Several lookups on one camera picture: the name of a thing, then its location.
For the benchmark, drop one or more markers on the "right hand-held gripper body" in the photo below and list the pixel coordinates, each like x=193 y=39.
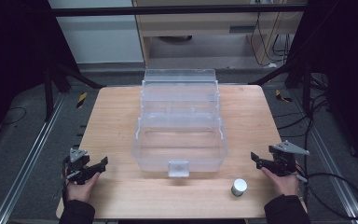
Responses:
x=283 y=161

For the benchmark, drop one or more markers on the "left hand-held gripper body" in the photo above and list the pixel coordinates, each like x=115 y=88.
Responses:
x=78 y=166

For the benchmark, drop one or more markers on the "small white round container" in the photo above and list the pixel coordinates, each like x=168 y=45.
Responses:
x=239 y=186

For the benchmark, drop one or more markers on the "clear plastic tiered storage box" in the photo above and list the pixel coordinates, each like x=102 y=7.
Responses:
x=180 y=146

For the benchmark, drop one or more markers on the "person's left hand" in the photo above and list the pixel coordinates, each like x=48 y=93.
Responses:
x=80 y=191

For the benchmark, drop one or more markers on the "person's right hand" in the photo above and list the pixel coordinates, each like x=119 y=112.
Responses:
x=286 y=185

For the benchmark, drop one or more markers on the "yellow black striped tape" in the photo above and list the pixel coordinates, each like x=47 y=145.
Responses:
x=282 y=97
x=81 y=100

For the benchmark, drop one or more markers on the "black metal stand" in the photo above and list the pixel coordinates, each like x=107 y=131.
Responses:
x=306 y=90
x=48 y=93

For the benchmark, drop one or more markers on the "black curtain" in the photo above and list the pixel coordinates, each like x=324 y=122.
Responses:
x=15 y=56
x=348 y=62

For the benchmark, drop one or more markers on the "white cabinet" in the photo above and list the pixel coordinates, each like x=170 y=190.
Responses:
x=99 y=40

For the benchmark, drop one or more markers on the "light wooden desk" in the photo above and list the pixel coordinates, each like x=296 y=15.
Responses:
x=199 y=23

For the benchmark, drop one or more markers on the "aluminium floor rail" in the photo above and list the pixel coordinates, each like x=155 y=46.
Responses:
x=332 y=168
x=28 y=161

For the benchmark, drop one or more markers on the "black horizontal frame bar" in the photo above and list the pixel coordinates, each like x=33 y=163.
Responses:
x=167 y=10

